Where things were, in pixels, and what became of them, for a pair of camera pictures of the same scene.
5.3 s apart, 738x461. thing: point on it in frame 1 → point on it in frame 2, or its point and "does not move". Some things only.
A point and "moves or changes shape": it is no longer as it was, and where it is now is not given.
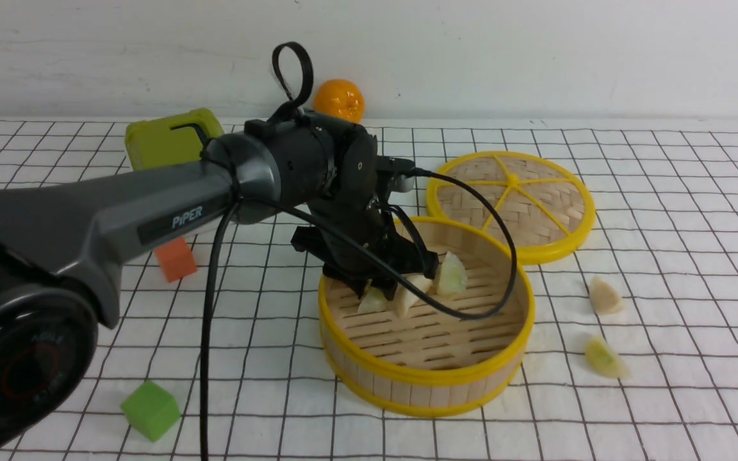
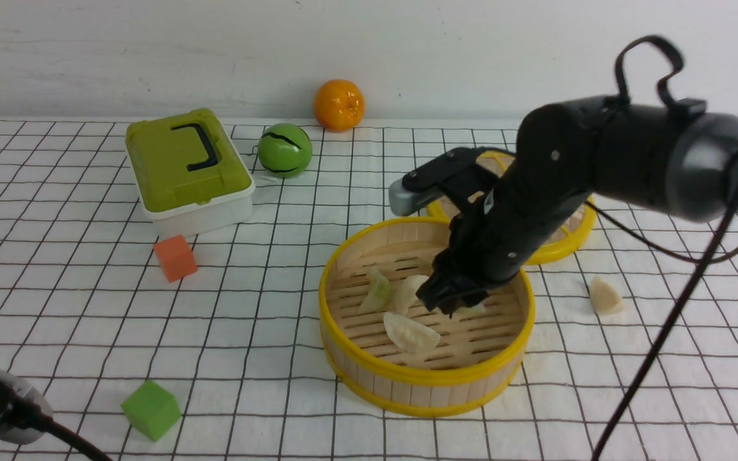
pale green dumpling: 372,299 does not move
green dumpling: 604,359 moves or changes shape
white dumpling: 605,299 does not move
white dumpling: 404,298 does not move
